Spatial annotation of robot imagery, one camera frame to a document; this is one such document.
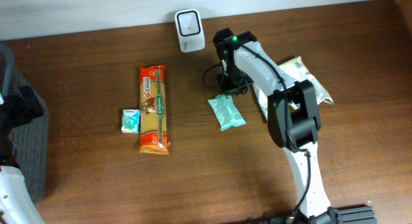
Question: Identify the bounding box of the white tube brown cap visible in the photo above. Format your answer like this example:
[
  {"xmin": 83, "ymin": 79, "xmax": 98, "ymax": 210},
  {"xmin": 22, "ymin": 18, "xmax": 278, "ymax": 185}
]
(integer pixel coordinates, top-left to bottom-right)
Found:
[{"xmin": 252, "ymin": 83, "xmax": 268, "ymax": 121}]

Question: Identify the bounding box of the teal wet wipes pack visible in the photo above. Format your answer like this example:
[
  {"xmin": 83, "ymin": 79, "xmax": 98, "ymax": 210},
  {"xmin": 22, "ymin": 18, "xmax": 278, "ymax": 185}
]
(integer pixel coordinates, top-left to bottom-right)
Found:
[{"xmin": 208, "ymin": 95, "xmax": 246, "ymax": 131}]

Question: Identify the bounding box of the orange spaghetti packet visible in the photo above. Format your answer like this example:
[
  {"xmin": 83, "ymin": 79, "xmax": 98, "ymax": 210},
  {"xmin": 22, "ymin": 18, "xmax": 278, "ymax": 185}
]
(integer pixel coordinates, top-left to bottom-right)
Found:
[{"xmin": 139, "ymin": 64, "xmax": 170, "ymax": 155}]

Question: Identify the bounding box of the small teal tissue pack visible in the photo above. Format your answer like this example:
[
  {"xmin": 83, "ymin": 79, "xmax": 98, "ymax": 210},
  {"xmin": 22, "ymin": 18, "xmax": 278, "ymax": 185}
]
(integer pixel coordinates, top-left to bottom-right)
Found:
[{"xmin": 121, "ymin": 109, "xmax": 140, "ymax": 133}]

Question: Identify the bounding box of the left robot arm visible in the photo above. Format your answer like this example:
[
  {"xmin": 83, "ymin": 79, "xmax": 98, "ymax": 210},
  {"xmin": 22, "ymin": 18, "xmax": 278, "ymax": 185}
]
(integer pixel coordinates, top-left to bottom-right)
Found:
[{"xmin": 1, "ymin": 86, "xmax": 44, "ymax": 223}]

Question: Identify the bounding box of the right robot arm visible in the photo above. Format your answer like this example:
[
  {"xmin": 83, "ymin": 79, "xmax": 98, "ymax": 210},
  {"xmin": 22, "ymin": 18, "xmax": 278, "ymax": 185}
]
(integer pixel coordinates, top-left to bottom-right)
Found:
[{"xmin": 212, "ymin": 28, "xmax": 337, "ymax": 223}]

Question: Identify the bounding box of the white barcode scanner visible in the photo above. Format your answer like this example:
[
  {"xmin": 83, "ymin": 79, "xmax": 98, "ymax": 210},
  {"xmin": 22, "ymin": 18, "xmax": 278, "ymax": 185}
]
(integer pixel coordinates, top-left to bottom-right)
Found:
[{"xmin": 174, "ymin": 9, "xmax": 205, "ymax": 53}]

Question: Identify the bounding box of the grey plastic mesh basket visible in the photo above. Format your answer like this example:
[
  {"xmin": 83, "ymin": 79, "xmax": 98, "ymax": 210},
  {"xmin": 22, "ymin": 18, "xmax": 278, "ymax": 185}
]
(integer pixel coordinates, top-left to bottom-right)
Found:
[{"xmin": 1, "ymin": 43, "xmax": 50, "ymax": 204}]

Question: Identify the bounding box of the right camera black cable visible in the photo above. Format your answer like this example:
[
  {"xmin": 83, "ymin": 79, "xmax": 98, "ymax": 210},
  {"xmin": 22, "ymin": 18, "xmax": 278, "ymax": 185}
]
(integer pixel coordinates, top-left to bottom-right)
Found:
[{"xmin": 201, "ymin": 43, "xmax": 313, "ymax": 218}]

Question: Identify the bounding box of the grey arm base mount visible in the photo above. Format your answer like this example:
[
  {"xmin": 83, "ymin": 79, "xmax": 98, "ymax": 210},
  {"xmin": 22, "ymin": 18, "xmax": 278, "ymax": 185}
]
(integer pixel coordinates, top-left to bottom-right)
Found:
[{"xmin": 330, "ymin": 206, "xmax": 377, "ymax": 224}]

